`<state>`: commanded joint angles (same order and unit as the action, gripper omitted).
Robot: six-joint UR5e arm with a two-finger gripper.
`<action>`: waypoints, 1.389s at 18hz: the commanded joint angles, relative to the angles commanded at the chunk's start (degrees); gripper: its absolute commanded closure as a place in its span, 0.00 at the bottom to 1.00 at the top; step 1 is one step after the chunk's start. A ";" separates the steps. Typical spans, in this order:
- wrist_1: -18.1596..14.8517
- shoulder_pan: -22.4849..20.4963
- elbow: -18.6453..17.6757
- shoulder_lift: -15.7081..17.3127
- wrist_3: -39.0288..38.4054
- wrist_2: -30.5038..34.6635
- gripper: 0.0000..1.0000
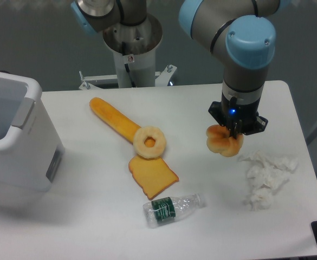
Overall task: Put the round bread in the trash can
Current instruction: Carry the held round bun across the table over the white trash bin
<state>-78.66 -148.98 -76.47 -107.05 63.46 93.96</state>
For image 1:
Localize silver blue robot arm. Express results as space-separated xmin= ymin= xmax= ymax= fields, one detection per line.
xmin=71 ymin=1 xmax=288 ymax=138

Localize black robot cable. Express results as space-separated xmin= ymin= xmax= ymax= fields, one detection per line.
xmin=121 ymin=42 xmax=136 ymax=88

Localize ring donut bread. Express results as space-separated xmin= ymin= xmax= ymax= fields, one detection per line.
xmin=133 ymin=126 xmax=166 ymax=159

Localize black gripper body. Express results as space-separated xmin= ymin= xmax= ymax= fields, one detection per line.
xmin=208 ymin=89 xmax=268 ymax=135

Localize orange toast slice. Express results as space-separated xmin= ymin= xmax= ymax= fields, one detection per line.
xmin=128 ymin=155 xmax=179 ymax=200

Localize round knotted bread roll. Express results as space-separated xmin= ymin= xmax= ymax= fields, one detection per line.
xmin=206 ymin=125 xmax=244 ymax=157

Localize clear plastic water bottle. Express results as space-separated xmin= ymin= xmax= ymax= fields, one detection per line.
xmin=143 ymin=193 xmax=206 ymax=228

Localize long orange baguette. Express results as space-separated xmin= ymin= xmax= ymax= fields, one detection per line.
xmin=89 ymin=97 xmax=142 ymax=145

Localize crumpled white tissue paper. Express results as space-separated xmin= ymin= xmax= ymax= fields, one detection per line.
xmin=238 ymin=151 xmax=299 ymax=211

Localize white trash can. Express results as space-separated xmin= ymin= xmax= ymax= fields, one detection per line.
xmin=0 ymin=72 xmax=64 ymax=205

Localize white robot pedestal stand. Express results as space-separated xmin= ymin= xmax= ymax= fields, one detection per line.
xmin=79 ymin=14 xmax=177 ymax=90

